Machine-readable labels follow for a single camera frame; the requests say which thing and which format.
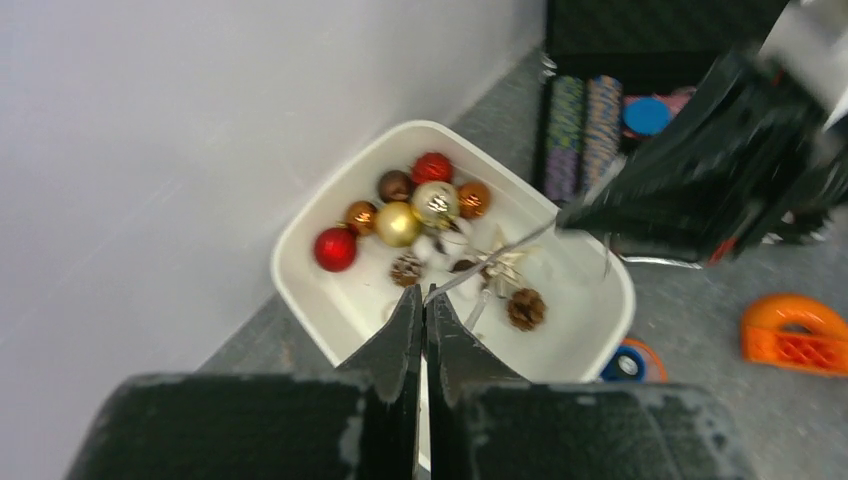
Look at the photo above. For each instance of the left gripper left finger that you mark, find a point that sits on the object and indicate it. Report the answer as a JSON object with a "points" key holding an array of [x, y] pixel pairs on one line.
{"points": [[359, 421]]}

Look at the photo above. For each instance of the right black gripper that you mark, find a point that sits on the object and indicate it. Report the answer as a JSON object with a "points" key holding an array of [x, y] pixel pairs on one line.
{"points": [[752, 145]]}

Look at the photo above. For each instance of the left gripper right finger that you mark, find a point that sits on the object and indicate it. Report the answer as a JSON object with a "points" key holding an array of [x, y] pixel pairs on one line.
{"points": [[489, 422]]}

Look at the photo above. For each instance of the white cotton boll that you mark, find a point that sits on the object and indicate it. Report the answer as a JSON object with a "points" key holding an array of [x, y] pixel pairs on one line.
{"points": [[446, 251]]}

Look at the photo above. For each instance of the brown pine cone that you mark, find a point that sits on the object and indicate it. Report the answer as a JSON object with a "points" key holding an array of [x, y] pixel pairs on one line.
{"points": [[526, 309]]}

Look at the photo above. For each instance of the frosted pine cone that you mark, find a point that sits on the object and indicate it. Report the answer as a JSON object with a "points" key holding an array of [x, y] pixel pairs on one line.
{"points": [[406, 270]]}

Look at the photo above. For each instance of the gold star topper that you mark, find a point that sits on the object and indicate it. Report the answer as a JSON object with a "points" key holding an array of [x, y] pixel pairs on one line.
{"points": [[502, 275]]}

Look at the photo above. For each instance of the black poker chip case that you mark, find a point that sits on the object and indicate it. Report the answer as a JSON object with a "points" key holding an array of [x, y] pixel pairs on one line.
{"points": [[615, 73]]}

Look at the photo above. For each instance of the orange semicircle plastic piece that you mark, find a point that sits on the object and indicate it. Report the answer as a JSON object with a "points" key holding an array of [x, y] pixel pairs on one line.
{"points": [[795, 332]]}

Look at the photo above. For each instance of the red glitter bauble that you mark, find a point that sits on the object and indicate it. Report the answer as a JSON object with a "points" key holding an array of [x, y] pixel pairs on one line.
{"points": [[335, 249]]}

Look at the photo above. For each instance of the orange round toy disc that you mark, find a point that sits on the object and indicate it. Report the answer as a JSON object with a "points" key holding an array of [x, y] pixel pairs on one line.
{"points": [[654, 370]]}

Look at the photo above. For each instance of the gold shiny bauble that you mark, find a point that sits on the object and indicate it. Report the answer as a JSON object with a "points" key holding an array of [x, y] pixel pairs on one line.
{"points": [[396, 225]]}

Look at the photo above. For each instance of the copper shiny bauble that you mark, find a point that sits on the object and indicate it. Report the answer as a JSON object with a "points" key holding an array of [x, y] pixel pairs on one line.
{"points": [[360, 217]]}

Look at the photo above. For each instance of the orange shiny bauble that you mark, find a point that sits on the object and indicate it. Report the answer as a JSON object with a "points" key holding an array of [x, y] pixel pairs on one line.
{"points": [[474, 199]]}

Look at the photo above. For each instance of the silver gold bauble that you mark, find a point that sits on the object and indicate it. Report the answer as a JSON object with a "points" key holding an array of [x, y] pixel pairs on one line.
{"points": [[435, 204]]}

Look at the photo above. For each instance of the brown matte bauble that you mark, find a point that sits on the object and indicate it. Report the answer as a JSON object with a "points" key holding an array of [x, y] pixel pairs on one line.
{"points": [[395, 186]]}

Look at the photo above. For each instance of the dark red bauble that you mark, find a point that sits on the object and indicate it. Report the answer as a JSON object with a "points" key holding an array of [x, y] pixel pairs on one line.
{"points": [[431, 167]]}

